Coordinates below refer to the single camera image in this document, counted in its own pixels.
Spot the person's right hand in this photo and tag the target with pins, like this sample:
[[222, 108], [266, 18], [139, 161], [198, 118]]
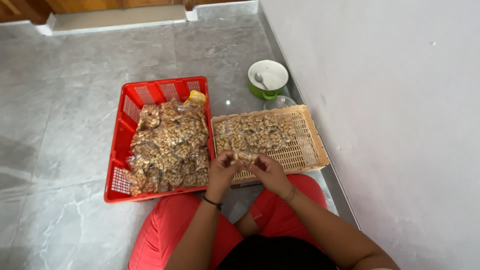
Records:
[[270, 173]]

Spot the person's left hand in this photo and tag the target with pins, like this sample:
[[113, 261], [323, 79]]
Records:
[[220, 174]]

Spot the person's left fingers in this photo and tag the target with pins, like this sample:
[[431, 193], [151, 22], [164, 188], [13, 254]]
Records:
[[229, 157]]

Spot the person's right fingers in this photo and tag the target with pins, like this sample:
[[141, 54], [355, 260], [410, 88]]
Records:
[[258, 162]]

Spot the small clear peanut packet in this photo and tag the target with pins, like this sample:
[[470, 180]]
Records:
[[244, 157]]

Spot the dark flat object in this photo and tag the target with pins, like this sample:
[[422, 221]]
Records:
[[245, 184]]

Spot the row of flat peanut packets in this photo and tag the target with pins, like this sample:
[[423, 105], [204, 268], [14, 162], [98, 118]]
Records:
[[255, 133]]

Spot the beige plastic basket tray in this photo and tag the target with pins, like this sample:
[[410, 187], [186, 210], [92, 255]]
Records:
[[300, 150]]

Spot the black wrist band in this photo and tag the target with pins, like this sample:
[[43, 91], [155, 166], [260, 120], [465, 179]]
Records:
[[213, 203]]

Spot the pile of clear peanut packets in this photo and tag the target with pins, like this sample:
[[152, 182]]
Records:
[[168, 150]]

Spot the glass pot lid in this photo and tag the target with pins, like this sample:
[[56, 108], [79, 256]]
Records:
[[280, 102]]

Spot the yellow packet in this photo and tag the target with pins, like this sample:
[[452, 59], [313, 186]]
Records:
[[196, 97]]

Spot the green pot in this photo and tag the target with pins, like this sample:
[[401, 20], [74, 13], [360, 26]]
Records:
[[262, 92]]

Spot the metal spoon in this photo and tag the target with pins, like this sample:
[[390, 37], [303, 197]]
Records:
[[259, 79]]

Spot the white plate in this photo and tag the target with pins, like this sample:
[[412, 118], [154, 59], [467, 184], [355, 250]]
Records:
[[272, 75]]

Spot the person's red trousers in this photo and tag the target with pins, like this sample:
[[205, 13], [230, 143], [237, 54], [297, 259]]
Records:
[[176, 228]]

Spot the person's black shirt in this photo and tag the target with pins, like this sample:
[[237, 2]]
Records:
[[275, 255]]

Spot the red plastic crate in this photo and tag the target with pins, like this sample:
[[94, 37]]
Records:
[[120, 150]]

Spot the wooden door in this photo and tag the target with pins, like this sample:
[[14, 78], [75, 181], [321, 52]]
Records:
[[93, 5]]

